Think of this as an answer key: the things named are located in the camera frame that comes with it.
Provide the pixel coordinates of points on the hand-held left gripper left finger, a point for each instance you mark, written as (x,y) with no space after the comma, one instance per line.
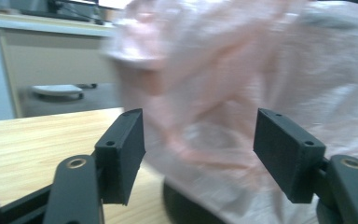
(122,155)

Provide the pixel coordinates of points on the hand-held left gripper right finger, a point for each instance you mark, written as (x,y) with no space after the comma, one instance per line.
(287,155)

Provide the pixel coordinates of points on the round floor base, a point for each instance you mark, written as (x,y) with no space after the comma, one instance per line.
(57,90)

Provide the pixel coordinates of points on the beige wooden desk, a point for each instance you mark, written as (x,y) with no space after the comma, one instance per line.
(59,56)

